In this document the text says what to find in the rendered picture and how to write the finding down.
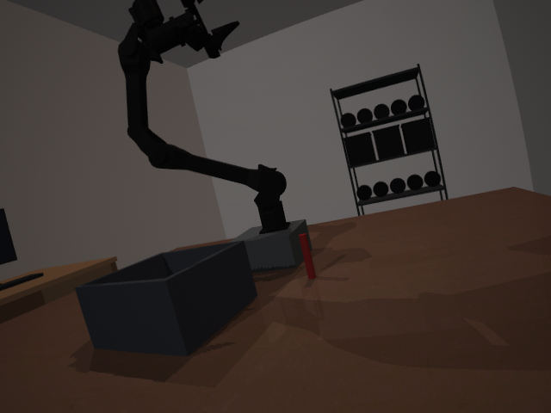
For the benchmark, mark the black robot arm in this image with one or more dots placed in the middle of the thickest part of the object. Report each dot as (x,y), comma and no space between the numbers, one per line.
(135,59)

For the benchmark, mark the red peg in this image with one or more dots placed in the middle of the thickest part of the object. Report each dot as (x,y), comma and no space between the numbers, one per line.
(307,256)

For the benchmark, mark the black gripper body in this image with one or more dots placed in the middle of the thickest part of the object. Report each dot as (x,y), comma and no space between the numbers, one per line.
(211,47)

